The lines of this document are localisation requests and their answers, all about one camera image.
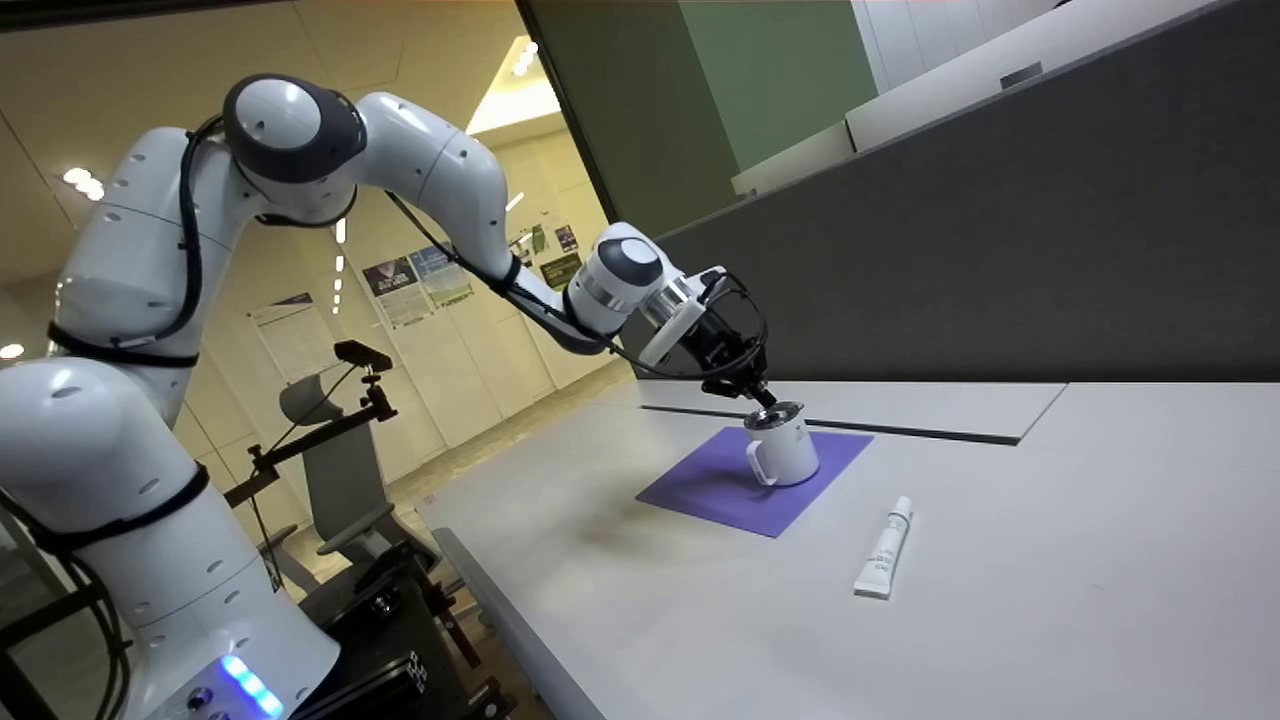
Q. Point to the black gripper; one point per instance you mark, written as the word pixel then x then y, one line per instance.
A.
pixel 729 340

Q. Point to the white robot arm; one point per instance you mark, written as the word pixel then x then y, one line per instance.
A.
pixel 95 450

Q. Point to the white mug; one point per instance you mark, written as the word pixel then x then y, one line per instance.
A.
pixel 778 446

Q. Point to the purple mat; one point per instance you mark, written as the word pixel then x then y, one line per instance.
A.
pixel 716 481

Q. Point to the white tube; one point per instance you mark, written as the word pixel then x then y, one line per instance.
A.
pixel 880 566

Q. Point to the grey desk divider panel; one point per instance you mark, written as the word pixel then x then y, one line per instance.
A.
pixel 1108 221

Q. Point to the grey chair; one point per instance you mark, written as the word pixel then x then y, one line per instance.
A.
pixel 344 485

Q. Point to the wall poster green black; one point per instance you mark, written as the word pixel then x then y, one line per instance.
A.
pixel 557 273

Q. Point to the wall poster blue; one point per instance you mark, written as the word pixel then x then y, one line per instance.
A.
pixel 441 278

